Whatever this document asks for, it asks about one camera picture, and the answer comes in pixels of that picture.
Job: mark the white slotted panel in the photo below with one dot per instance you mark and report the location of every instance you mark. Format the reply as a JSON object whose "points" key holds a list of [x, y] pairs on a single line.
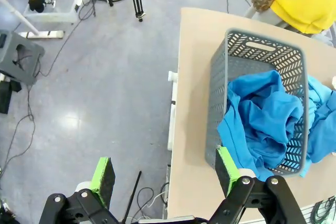
{"points": [[304, 211]]}

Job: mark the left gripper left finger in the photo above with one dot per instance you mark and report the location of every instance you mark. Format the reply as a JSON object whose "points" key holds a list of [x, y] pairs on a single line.
{"points": [[103, 182]]}

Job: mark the thin black rod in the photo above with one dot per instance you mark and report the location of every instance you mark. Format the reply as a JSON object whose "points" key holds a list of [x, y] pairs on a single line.
{"points": [[132, 195]]}

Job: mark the royal blue garment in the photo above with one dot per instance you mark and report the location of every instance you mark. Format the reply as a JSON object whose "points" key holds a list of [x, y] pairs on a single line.
{"points": [[262, 119]]}

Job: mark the person's right hand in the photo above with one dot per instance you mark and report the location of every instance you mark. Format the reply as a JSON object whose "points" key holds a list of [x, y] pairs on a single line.
{"points": [[262, 0]]}

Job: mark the light blue garment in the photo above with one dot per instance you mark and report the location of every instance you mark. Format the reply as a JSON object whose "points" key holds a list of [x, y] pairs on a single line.
{"points": [[323, 129]]}

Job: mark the grey plastic step stool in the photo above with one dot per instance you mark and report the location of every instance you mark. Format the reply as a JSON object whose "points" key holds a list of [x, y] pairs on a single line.
{"points": [[15, 51]]}

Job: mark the white table frame bracket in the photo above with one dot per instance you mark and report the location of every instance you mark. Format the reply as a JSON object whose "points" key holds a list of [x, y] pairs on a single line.
{"points": [[172, 119]]}

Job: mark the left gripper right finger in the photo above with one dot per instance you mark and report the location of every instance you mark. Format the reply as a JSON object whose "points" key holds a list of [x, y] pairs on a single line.
{"points": [[227, 171]]}

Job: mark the grey plastic lattice basket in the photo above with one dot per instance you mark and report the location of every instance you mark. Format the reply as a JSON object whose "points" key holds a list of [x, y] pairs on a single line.
{"points": [[218, 95]]}

